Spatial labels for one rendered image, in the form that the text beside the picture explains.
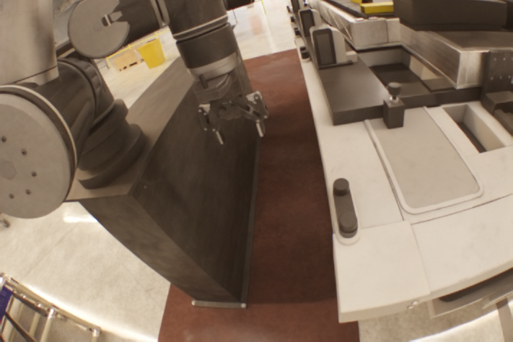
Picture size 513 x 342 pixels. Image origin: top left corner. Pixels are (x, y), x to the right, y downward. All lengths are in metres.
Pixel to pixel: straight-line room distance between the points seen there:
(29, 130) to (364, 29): 0.95
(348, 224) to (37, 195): 0.44
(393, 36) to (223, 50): 0.72
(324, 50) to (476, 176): 0.57
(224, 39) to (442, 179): 0.47
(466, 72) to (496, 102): 0.12
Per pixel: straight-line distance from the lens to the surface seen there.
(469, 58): 0.71
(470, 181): 0.53
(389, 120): 0.59
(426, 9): 0.82
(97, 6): 0.42
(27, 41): 0.39
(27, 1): 0.40
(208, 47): 0.42
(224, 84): 0.42
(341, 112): 0.60
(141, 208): 0.66
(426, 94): 0.69
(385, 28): 0.99
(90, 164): 0.67
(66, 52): 0.62
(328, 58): 0.83
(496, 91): 0.80
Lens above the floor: 1.19
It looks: 37 degrees down
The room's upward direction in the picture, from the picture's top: 19 degrees counter-clockwise
